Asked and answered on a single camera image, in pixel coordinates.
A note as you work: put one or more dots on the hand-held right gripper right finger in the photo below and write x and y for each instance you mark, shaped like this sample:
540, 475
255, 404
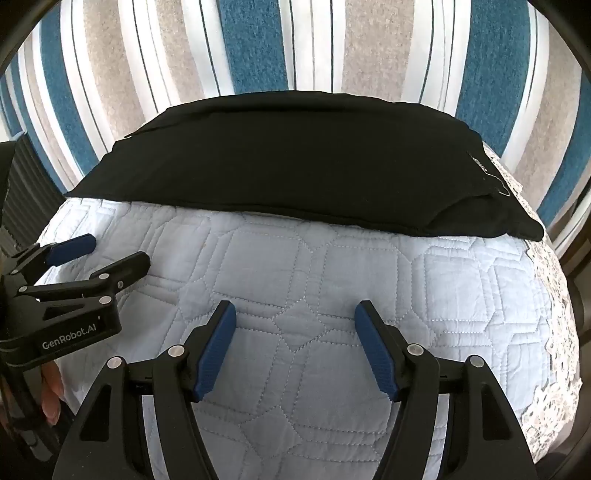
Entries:
376, 350

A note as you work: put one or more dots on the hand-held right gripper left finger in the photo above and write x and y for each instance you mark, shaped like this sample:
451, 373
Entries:
214, 350

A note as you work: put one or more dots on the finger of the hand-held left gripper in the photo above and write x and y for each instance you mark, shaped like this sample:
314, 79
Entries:
74, 247
124, 268

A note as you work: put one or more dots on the black pants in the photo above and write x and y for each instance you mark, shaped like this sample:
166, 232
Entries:
286, 161

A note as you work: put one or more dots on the person's left hand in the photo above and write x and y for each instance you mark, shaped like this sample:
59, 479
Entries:
50, 392

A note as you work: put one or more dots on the dark ribbed panel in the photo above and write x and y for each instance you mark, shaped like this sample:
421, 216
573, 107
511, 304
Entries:
32, 184

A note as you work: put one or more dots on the light blue quilted cover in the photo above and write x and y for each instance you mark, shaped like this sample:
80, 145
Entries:
295, 277

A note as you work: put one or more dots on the striped blue beige rug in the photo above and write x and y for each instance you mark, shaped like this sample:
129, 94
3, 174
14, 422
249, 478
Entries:
277, 46

